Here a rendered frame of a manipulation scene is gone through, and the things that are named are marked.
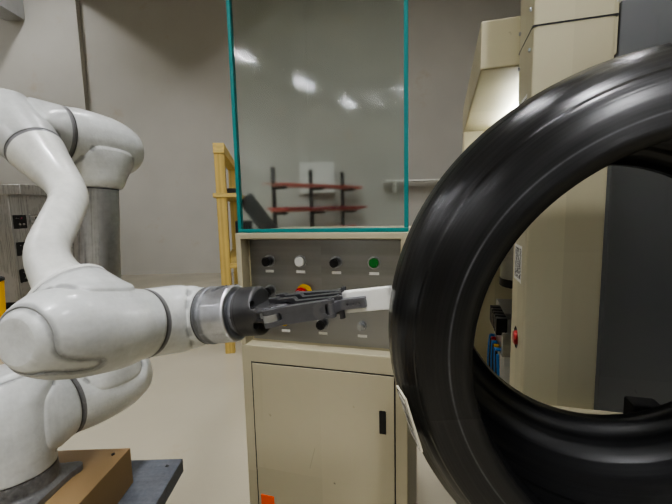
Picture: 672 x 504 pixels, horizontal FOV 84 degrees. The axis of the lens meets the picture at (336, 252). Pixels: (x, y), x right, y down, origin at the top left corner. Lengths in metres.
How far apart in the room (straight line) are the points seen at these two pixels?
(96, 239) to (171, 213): 7.92
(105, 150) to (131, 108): 8.47
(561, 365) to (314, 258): 0.72
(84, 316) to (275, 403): 0.93
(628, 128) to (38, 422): 1.06
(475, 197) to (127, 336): 0.43
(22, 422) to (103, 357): 0.51
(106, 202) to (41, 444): 0.53
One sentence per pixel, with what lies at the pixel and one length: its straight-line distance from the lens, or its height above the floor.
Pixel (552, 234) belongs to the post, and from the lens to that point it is 0.80.
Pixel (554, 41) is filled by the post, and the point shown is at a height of 1.62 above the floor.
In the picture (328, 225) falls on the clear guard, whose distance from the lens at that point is 1.15.
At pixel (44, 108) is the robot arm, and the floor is 1.56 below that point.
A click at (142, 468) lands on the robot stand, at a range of 1.29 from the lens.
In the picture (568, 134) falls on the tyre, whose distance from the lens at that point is 0.40.
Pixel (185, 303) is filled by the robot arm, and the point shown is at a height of 1.20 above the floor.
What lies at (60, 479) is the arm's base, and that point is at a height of 0.77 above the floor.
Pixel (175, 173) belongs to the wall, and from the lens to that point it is 8.95.
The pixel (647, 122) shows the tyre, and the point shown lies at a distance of 0.41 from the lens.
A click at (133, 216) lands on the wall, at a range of 9.31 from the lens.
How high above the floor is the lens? 1.34
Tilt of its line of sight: 7 degrees down
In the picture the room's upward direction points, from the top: 1 degrees counter-clockwise
